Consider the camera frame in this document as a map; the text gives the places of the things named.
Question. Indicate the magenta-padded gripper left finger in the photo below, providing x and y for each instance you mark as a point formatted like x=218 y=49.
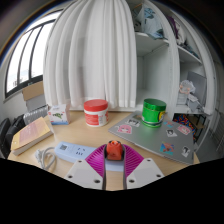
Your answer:
x=85 y=173

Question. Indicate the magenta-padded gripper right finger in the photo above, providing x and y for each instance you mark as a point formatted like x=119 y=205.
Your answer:
x=143 y=173

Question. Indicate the orange-red charger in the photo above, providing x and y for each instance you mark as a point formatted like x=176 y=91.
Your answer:
x=114 y=150

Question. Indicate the light blue power strip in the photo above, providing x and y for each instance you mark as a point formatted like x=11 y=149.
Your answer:
x=73 y=151

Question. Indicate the silver laptop with stickers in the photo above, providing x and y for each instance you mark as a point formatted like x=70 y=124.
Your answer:
x=150 y=136

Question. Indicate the white jar with red lid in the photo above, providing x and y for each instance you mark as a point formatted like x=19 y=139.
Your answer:
x=96 y=115

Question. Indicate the green round tin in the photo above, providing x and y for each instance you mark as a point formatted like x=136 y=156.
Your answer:
x=153 y=113

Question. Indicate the small white printed box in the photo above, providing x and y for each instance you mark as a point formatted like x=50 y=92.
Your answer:
x=58 y=115

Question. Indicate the colourful patterned bag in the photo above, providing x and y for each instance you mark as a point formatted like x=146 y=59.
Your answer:
x=185 y=123

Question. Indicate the yellow book with pink cover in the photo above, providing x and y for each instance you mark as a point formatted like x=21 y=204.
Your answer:
x=30 y=135

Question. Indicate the white ribbed radiator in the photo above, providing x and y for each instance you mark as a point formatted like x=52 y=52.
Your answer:
x=35 y=115

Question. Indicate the black bag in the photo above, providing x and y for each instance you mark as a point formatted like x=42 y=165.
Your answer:
x=15 y=130

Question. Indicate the grey box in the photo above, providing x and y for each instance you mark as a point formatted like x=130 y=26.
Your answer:
x=36 y=103

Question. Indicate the black suitcase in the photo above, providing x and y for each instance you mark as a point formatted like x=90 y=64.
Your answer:
x=3 y=133

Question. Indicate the brown cardboard box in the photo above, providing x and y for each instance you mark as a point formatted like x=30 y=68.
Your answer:
x=32 y=90

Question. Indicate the white shelf unit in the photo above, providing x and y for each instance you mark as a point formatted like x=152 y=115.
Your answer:
x=156 y=66

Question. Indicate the white curtain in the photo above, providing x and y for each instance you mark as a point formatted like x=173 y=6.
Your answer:
x=90 y=53

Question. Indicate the black-framed window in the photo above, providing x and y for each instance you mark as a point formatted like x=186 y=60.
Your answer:
x=26 y=56

